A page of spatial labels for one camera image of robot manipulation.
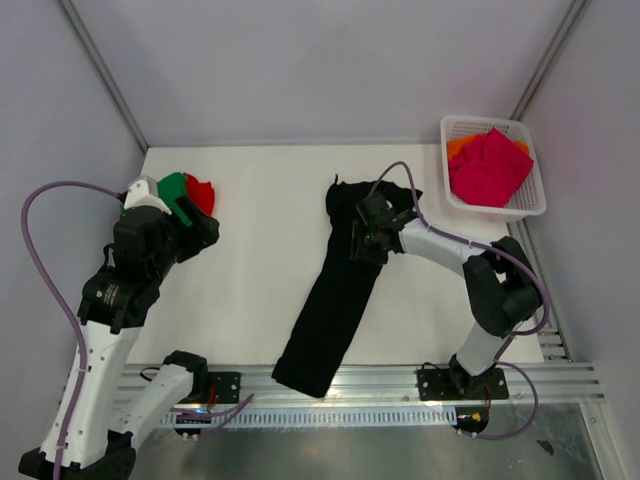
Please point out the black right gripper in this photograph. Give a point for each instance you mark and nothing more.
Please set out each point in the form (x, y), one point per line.
(358, 247)

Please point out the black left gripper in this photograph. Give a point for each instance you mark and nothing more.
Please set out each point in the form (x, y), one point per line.
(203, 232)

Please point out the black t shirt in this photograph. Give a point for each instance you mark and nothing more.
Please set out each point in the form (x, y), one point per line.
(335, 304)

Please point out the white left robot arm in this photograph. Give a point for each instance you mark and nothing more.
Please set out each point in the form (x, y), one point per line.
(87, 440)

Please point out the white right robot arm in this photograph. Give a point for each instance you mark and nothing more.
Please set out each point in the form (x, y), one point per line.
(502, 290)

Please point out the green t shirt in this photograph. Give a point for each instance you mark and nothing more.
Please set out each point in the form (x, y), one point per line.
(162, 194)

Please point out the red t shirt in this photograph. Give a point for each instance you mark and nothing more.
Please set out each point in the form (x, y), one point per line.
(201, 193)

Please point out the orange t shirt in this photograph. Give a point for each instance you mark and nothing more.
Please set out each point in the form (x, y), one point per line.
(455, 147)

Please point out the pink t shirt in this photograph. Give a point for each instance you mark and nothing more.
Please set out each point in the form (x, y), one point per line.
(489, 171)

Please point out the white plastic basket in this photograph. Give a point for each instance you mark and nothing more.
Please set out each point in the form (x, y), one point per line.
(528, 201)

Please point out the aluminium front rail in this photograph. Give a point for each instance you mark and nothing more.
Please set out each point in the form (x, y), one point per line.
(394, 385)

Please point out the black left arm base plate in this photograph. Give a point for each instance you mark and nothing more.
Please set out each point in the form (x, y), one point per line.
(216, 388)

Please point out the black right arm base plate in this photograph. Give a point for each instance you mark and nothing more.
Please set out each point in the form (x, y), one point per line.
(435, 385)

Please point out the grey slotted cable duct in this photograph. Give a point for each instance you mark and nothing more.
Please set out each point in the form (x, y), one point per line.
(318, 417)

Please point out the left rear frame post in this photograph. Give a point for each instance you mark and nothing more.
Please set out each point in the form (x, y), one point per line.
(90, 49)

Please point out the frame post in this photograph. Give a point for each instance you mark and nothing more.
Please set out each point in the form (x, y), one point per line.
(551, 55)
(90, 49)

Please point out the right rear frame post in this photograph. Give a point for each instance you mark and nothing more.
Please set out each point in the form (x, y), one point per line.
(551, 55)

